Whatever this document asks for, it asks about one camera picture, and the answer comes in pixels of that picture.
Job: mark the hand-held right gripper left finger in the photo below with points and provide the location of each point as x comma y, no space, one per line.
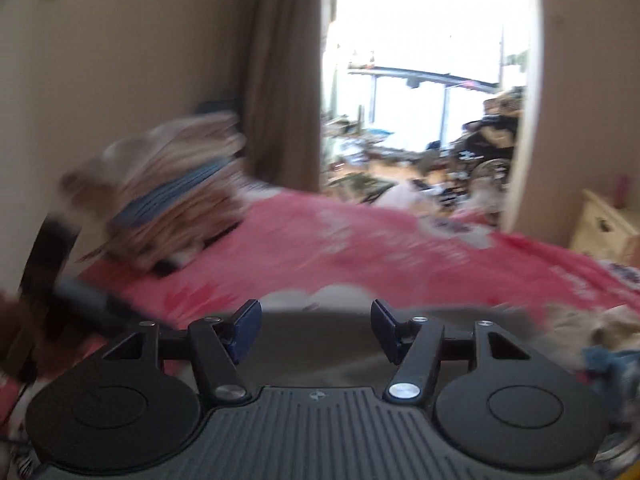
247,327

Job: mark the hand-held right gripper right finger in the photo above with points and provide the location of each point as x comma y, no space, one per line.
386,327

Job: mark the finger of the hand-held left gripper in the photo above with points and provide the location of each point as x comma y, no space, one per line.
97,305

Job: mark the grey hoodie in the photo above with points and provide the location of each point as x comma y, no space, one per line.
320,340

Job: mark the stack of folded clothes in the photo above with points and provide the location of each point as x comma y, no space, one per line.
165,190

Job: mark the person's left hand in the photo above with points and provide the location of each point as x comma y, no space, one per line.
20,335

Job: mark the pink floral blanket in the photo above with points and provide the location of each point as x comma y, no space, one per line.
350,250

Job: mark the black folded cloth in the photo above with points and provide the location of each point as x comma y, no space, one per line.
175,260

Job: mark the black wheelchair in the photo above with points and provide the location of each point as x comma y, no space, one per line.
487,152

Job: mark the blue denim garment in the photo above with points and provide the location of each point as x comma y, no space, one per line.
615,375

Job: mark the cream nightstand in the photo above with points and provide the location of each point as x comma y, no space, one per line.
605,232

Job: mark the brown curtain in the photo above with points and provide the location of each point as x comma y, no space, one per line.
285,70

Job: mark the pink cup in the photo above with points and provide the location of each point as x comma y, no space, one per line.
623,190

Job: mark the metal balcony rail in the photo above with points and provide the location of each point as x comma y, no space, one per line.
425,77

